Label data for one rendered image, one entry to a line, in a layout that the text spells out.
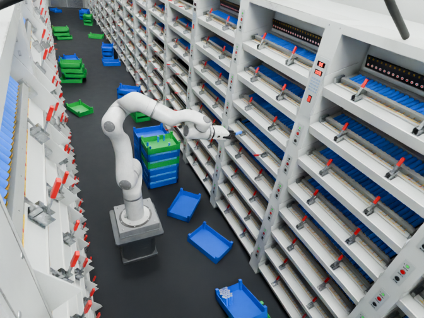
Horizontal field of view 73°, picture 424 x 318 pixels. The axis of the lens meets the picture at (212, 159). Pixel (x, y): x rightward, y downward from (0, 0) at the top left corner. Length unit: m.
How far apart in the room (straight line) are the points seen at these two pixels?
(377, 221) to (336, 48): 0.72
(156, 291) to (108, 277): 0.35
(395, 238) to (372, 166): 0.29
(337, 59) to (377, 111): 0.29
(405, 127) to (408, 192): 0.23
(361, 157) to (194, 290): 1.40
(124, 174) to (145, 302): 0.86
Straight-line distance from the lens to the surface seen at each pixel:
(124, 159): 1.71
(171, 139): 2.73
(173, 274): 2.20
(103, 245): 2.39
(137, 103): 1.53
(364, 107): 1.28
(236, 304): 2.08
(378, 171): 1.29
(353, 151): 1.34
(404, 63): 1.42
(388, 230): 1.35
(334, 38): 1.36
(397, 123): 1.22
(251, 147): 1.89
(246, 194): 2.10
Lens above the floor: 1.87
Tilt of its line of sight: 36 degrees down
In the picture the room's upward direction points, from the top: 8 degrees clockwise
